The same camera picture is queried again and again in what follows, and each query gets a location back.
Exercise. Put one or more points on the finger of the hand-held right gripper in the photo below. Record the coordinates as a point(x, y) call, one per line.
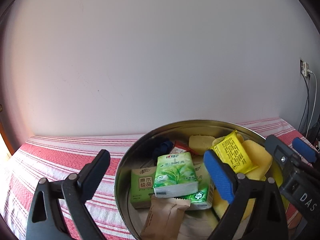
point(305, 148)
point(275, 147)

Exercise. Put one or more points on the red snack packet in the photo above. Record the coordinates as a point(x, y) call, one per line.
point(181, 148)

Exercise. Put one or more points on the green tea-leaf tissue pack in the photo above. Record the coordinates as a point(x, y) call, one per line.
point(172, 172)
point(203, 195)

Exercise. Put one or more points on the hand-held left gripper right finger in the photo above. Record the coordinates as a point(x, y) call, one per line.
point(218, 177)

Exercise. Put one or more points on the yellow snack packet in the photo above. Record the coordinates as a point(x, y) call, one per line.
point(235, 150)

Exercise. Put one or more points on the blue cloth ball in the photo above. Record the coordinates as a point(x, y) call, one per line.
point(163, 148)

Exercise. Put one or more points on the olive green tissue pack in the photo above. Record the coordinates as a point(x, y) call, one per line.
point(141, 187)

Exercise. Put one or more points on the brown wooden door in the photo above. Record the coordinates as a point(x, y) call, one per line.
point(5, 142)

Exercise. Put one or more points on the round metal tin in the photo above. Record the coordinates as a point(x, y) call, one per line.
point(140, 155)

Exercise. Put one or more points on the plain yellow sponge wedge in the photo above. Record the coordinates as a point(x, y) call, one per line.
point(200, 143)

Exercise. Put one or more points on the yellow sponge with green pad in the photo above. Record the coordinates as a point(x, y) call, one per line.
point(217, 210)
point(260, 157)

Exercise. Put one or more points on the red striped tablecloth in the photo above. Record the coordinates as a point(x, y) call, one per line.
point(50, 155)

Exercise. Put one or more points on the beige snack packet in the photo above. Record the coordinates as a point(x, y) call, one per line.
point(162, 217)

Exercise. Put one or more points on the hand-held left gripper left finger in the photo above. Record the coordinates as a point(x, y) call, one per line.
point(93, 177)

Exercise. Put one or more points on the white wall socket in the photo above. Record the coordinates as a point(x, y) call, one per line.
point(305, 67)

